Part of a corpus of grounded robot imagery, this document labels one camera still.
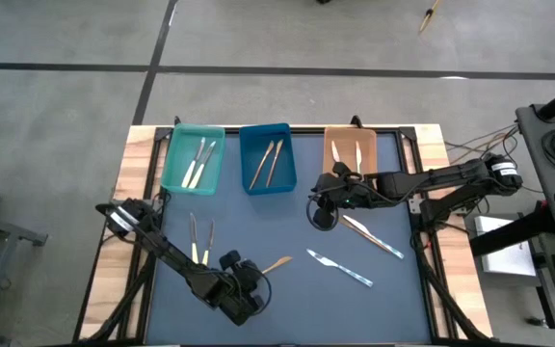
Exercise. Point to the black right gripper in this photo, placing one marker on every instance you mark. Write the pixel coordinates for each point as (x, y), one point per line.
(352, 193)

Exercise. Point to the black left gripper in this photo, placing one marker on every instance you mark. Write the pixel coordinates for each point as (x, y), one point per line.
(234, 296)

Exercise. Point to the wooden spoon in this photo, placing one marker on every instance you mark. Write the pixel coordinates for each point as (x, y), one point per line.
(280, 262)

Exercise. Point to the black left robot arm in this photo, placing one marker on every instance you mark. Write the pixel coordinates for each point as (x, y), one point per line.
(171, 253)

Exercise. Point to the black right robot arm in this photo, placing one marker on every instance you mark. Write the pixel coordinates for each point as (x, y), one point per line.
(451, 178)

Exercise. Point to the blue-gray table mat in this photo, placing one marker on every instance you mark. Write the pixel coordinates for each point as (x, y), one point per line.
(282, 313)

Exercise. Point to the blue plastic bin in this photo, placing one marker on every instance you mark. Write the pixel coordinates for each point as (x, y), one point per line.
(287, 159)

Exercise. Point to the orange plastic bin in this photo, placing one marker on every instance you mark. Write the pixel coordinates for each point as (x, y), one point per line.
(347, 144)

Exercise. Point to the teal plastic bin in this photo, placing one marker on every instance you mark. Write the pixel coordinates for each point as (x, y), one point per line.
(176, 154)

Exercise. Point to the black angled stand beam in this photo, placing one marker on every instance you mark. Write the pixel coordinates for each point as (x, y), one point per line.
(509, 233)

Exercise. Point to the white flat panel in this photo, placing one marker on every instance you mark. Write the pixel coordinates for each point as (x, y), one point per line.
(504, 258)

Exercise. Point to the gray equipment cart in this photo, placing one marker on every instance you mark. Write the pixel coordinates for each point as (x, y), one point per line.
(552, 188)

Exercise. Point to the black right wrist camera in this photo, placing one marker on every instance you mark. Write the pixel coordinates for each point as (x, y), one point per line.
(340, 168)

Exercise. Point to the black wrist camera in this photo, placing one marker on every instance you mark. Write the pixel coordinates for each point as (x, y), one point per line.
(340, 168)
(229, 260)

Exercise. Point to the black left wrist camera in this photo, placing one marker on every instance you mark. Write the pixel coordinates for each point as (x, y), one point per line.
(229, 260)

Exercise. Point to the black aluminium table frame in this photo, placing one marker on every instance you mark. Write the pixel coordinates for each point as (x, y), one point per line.
(306, 130)

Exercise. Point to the black frame clamp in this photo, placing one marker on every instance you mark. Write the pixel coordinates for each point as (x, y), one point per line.
(355, 120)
(177, 120)

